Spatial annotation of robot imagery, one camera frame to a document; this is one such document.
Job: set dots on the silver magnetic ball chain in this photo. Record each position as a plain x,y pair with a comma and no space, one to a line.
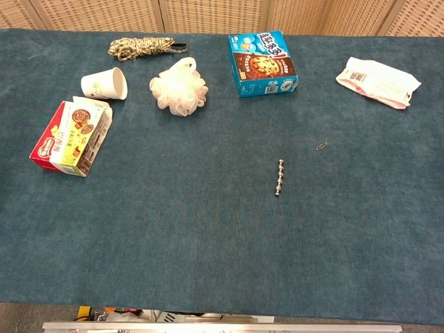
279,178

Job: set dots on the white bath loofah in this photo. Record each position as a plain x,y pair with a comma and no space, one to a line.
180,90

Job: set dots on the small metal paper clip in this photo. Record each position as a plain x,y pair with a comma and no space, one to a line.
322,145

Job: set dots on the teal felt table mat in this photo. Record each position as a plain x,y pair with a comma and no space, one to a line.
194,236

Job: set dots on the blue chocolate cookie box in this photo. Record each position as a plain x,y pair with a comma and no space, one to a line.
260,66

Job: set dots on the white paper cup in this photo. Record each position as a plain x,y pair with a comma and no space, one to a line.
102,84

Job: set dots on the woven folding screen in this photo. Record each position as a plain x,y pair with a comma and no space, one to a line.
222,15

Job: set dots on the red green wafer box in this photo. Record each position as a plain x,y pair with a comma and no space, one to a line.
71,142

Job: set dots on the white pink snack packet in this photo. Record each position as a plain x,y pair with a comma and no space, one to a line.
379,81

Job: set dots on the yellow device under table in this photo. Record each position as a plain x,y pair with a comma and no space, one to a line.
85,312

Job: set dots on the aluminium frame rail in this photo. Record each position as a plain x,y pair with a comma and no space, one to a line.
222,327

